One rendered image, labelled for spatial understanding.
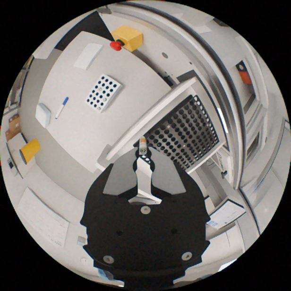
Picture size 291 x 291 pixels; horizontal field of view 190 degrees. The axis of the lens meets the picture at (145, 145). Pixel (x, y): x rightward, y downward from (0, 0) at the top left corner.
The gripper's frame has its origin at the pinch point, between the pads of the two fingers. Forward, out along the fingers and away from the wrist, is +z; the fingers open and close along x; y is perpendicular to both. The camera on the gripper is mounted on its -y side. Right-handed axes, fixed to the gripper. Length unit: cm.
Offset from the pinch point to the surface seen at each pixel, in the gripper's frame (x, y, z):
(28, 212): -314, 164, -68
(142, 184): -0.2, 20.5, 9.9
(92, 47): -20.2, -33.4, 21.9
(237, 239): 247, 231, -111
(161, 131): 4.4, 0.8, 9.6
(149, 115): 1.6, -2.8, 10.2
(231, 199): 68, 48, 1
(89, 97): -18.6, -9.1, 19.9
